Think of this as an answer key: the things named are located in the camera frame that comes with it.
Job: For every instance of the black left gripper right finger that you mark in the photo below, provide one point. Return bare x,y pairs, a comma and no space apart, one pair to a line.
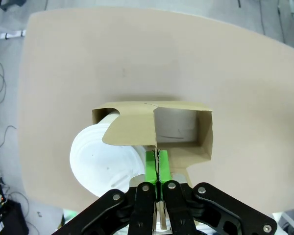
186,208

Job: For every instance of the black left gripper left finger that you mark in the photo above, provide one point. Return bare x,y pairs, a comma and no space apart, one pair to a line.
142,203

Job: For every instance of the brown cardboard cup carrier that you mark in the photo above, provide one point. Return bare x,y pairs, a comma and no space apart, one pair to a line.
137,127

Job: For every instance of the black equipment case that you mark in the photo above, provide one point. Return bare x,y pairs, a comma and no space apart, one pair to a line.
7,218

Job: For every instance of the white power strip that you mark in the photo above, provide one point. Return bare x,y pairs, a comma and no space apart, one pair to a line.
13,34

